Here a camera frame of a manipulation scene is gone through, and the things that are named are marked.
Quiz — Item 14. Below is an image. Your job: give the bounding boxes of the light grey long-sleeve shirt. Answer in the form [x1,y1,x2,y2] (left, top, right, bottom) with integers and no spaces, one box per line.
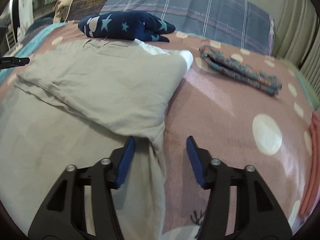
[1,39,193,239]

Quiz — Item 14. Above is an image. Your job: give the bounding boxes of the folded pink garment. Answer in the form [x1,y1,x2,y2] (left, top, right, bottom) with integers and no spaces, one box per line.
[299,112,319,218]

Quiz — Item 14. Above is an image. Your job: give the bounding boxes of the beige crumpled cloth pile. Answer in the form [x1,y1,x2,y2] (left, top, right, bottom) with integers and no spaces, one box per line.
[53,0,72,23]

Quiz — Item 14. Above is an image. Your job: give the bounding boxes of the pink polka-dot deer bedspread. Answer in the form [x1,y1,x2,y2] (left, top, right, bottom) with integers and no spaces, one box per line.
[0,21,320,240]

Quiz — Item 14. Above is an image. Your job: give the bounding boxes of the dark brown tree-print pillow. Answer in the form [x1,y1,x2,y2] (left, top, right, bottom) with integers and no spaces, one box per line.
[66,0,116,22]

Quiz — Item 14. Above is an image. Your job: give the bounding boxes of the navy star fleece garment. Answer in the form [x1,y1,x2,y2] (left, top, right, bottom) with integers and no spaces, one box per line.
[78,11,176,42]

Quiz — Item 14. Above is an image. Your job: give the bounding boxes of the green sheet edge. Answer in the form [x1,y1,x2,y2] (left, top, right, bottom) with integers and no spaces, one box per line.
[279,59,319,111]

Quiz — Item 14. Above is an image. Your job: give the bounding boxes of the folded floral teal garment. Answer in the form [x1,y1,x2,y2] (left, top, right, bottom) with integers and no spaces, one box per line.
[199,45,282,96]

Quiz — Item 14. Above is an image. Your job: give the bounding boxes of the grey pleated curtain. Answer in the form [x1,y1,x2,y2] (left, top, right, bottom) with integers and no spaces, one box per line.
[273,0,319,94]

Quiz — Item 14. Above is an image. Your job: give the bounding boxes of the blue plaid pillow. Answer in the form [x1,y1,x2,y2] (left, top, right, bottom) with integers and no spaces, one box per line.
[100,0,274,55]

